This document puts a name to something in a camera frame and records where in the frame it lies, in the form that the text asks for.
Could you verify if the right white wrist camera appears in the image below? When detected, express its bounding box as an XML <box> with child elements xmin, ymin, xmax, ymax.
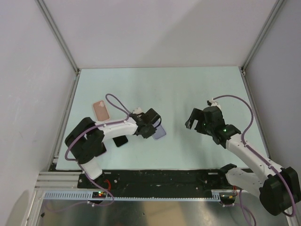
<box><xmin>207</xmin><ymin>98</ymin><xmax>221</xmax><ymax>110</ymax></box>

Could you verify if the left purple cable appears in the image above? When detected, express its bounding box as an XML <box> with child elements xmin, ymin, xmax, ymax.
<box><xmin>64</xmin><ymin>93</ymin><xmax>132</xmax><ymax>163</ymax></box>

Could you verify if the aluminium frame post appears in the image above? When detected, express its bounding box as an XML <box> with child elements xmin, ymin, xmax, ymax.
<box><xmin>35</xmin><ymin>0</ymin><xmax>81</xmax><ymax>74</ymax></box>
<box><xmin>240</xmin><ymin>0</ymin><xmax>287</xmax><ymax>75</ymax></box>

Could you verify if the small circuit board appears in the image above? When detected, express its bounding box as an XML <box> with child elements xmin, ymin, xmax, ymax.
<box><xmin>220</xmin><ymin>193</ymin><xmax>236</xmax><ymax>205</ymax></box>
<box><xmin>92</xmin><ymin>191</ymin><xmax>107</xmax><ymax>199</ymax></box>

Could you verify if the left small circuit board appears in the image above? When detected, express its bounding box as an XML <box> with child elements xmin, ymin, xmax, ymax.
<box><xmin>92</xmin><ymin>191</ymin><xmax>107</xmax><ymax>199</ymax></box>

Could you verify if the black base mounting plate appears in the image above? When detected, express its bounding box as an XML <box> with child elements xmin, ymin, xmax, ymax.
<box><xmin>77</xmin><ymin>169</ymin><xmax>233</xmax><ymax>199</ymax></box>

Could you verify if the white slotted cable duct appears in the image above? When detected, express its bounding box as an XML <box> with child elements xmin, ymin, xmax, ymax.
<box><xmin>44</xmin><ymin>191</ymin><xmax>221</xmax><ymax>202</ymax></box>

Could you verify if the right small circuit board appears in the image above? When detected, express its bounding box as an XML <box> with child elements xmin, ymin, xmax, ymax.
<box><xmin>220</xmin><ymin>193</ymin><xmax>236</xmax><ymax>205</ymax></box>

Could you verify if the black phone purple edge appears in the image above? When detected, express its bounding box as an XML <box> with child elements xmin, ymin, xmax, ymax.
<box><xmin>95</xmin><ymin>143</ymin><xmax>107</xmax><ymax>157</ymax></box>

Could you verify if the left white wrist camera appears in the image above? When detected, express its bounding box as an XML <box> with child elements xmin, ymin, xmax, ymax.
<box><xmin>132</xmin><ymin>107</ymin><xmax>143</xmax><ymax>114</ymax></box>

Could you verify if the left aluminium frame post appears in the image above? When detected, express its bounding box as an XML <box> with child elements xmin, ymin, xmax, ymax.
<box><xmin>35</xmin><ymin>0</ymin><xmax>81</xmax><ymax>74</ymax></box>

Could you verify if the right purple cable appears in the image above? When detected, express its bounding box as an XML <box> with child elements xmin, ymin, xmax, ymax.
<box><xmin>211</xmin><ymin>94</ymin><xmax>297</xmax><ymax>217</ymax></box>

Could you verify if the right aluminium frame post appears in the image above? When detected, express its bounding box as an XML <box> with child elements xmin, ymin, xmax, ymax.
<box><xmin>240</xmin><ymin>0</ymin><xmax>287</xmax><ymax>75</ymax></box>

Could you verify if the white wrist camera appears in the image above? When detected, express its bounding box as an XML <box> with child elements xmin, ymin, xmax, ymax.
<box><xmin>207</xmin><ymin>98</ymin><xmax>221</xmax><ymax>110</ymax></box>
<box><xmin>132</xmin><ymin>107</ymin><xmax>143</xmax><ymax>114</ymax></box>

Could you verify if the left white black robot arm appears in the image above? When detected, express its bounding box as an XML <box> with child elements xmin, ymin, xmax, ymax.
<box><xmin>64</xmin><ymin>108</ymin><xmax>162</xmax><ymax>188</ymax></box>

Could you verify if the purple cable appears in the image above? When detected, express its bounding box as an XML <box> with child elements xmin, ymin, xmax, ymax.
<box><xmin>211</xmin><ymin>94</ymin><xmax>297</xmax><ymax>217</ymax></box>
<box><xmin>64</xmin><ymin>93</ymin><xmax>132</xmax><ymax>163</ymax></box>

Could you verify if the black phone teal edge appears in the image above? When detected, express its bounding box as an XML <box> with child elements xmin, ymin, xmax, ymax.
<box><xmin>113</xmin><ymin>135</ymin><xmax>128</xmax><ymax>147</ymax></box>

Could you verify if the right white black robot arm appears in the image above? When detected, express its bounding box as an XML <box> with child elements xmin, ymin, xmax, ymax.
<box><xmin>185</xmin><ymin>105</ymin><xmax>301</xmax><ymax>216</ymax></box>

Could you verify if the pink phone case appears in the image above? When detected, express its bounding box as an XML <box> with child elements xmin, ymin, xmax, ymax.
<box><xmin>92</xmin><ymin>100</ymin><xmax>110</xmax><ymax>121</ymax></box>

